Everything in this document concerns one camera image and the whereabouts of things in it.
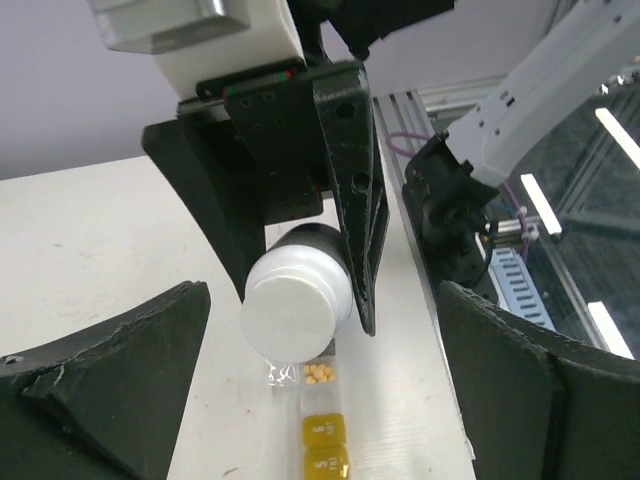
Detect white slotted cable duct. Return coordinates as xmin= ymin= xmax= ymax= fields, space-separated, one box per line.
xmin=489 ymin=248 xmax=555 ymax=331

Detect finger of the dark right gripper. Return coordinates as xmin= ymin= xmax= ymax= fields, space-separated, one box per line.
xmin=142 ymin=120 xmax=266 ymax=300
xmin=313 ymin=69 xmax=389 ymax=336

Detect yellow round pills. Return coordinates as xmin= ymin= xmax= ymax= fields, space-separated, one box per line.
xmin=303 ymin=364 xmax=328 ymax=384

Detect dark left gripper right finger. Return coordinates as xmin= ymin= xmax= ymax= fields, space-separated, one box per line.
xmin=438 ymin=282 xmax=639 ymax=479

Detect white pill bottle blue label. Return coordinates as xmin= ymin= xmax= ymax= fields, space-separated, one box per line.
xmin=240 ymin=222 xmax=355 ymax=364

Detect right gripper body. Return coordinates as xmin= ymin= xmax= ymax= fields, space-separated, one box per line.
xmin=177 ymin=59 xmax=364 ymax=225

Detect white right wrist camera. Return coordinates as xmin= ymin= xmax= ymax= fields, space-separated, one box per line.
xmin=88 ymin=0 xmax=304 ymax=100

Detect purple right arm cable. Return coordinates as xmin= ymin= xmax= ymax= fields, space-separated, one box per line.
xmin=388 ymin=130 xmax=539 ymax=261

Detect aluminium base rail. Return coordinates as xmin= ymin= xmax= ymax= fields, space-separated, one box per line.
xmin=374 ymin=91 xmax=501 ymax=464

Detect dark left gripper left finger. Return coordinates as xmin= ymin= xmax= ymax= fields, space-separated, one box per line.
xmin=1 ymin=281 xmax=210 ymax=479

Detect weekly pill organizer strip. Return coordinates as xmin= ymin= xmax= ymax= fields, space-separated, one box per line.
xmin=264 ymin=341 xmax=351 ymax=479

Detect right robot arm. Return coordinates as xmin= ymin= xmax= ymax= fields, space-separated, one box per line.
xmin=142 ymin=1 xmax=639 ymax=334

